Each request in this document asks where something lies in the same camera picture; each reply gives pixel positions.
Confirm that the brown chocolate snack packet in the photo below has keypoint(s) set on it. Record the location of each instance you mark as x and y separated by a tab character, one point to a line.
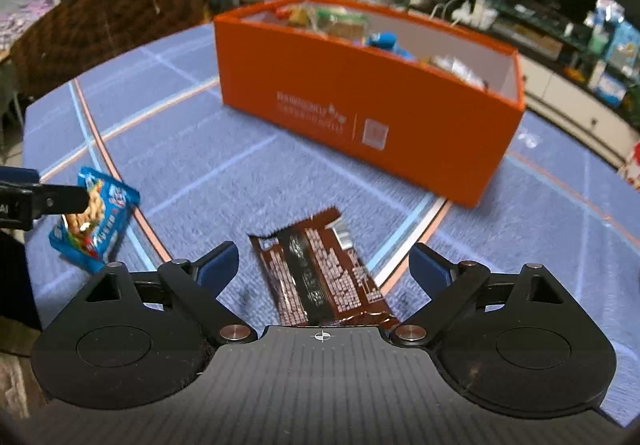
316	276

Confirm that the blue cookie snack packet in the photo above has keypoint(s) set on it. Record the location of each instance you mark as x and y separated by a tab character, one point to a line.
88	239

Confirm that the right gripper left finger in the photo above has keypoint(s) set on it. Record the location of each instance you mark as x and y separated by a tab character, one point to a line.
196	286

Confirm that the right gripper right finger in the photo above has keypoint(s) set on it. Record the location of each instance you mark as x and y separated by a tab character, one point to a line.
450	286

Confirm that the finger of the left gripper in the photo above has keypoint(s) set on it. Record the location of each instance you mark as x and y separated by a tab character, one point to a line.
58	200

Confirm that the white tv cabinet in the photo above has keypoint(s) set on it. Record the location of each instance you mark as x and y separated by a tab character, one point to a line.
577	112

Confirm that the brown woven chair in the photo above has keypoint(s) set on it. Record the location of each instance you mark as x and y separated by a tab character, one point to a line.
77	35

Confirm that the blue plaid tablecloth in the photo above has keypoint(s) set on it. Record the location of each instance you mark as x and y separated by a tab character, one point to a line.
207	173

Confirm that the orange cardboard box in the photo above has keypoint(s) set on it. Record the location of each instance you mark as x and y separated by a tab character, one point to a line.
440	113

